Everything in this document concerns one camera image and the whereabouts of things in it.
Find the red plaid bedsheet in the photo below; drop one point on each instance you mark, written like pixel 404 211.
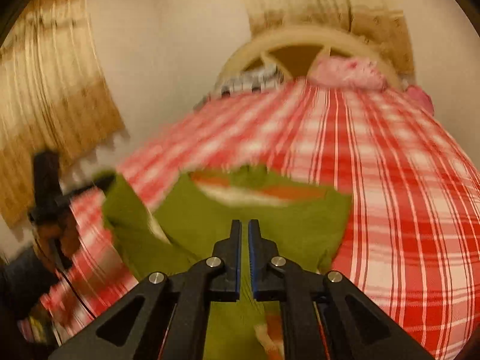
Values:
pixel 393 195

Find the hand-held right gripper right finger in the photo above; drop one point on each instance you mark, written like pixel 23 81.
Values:
pixel 254 266

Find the cream wooden headboard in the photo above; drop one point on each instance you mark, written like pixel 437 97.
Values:
pixel 296 45

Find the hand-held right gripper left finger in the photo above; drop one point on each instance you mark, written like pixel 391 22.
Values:
pixel 237 266

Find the pink cloth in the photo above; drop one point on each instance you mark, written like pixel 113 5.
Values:
pixel 420 97

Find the pink floral pillow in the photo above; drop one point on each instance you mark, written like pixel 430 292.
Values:
pixel 348 73

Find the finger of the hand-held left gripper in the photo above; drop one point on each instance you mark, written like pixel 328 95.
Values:
pixel 92 185

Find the white patterned folded bundle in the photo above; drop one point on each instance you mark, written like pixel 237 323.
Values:
pixel 249 80

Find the person's left hand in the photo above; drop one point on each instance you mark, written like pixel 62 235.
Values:
pixel 60 232

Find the green orange striped sweater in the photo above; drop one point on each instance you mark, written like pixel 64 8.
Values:
pixel 210 225

